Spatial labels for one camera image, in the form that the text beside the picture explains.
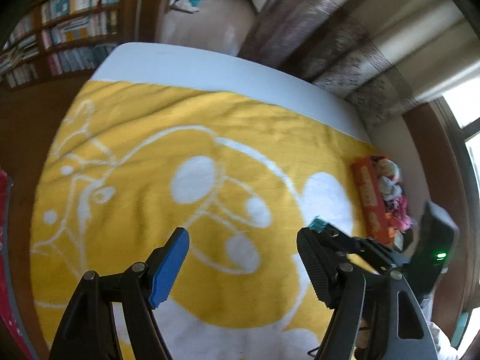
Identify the teal binder clip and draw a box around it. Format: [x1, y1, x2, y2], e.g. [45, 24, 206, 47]
[307, 216, 329, 233]

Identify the pink leopard fuzzy sock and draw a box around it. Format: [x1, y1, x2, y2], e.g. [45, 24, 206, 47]
[378, 176, 403, 212]

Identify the pastel sock ball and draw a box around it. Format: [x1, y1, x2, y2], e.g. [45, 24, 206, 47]
[374, 158, 400, 183]

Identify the gloved right hand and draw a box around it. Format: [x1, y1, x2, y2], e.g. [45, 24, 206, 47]
[421, 295, 459, 360]

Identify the orange storage box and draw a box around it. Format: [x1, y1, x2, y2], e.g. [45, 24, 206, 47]
[351, 155, 413, 252]

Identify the yellow white cartoon blanket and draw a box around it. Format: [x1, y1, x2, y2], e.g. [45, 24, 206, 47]
[30, 80, 374, 359]

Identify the patterned curtain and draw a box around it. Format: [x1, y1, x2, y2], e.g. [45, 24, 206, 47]
[239, 0, 479, 128]

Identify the wooden bookshelf with books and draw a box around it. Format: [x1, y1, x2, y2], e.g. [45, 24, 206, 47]
[1, 0, 141, 91]

